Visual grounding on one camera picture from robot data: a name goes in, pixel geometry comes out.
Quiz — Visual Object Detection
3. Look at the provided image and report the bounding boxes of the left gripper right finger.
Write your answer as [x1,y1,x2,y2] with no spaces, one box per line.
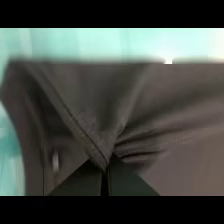
[107,155,161,197]

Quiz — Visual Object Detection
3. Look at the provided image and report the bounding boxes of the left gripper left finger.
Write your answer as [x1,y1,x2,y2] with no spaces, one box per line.
[48,158,108,197]

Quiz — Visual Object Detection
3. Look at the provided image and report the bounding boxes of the brown shirt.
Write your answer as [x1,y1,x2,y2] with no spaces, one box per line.
[0,59,224,197]

